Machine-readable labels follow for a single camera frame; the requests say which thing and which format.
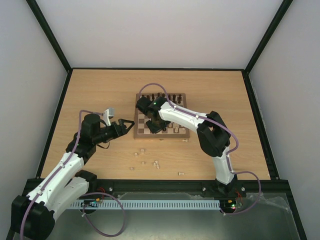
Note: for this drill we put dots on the light blue cable duct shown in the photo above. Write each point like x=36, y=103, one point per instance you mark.
x=147, y=205

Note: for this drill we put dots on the black frame post right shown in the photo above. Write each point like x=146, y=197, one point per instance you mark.
x=276, y=20

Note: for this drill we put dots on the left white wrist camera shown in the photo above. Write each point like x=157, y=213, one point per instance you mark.
x=109, y=114

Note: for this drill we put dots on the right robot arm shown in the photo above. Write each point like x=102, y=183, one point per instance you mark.
x=212, y=133

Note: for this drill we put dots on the dark chess pieces row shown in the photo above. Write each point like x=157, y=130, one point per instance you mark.
x=178, y=98

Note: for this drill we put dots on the light pieces on board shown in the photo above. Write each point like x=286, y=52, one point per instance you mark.
x=174, y=129

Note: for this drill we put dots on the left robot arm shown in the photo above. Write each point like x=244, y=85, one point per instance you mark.
x=34, y=215

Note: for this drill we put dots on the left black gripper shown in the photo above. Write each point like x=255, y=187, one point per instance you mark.
x=121, y=121

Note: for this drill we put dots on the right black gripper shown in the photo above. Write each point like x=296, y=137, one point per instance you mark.
x=155, y=124

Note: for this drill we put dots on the wooden chessboard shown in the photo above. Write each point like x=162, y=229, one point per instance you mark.
x=141, y=130

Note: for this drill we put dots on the black frame post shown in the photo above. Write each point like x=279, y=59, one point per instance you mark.
x=38, y=14
x=276, y=20

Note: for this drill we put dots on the black aluminium rail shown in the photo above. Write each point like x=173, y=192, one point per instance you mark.
x=204, y=188

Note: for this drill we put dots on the black frame post left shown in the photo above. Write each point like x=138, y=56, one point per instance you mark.
x=38, y=14

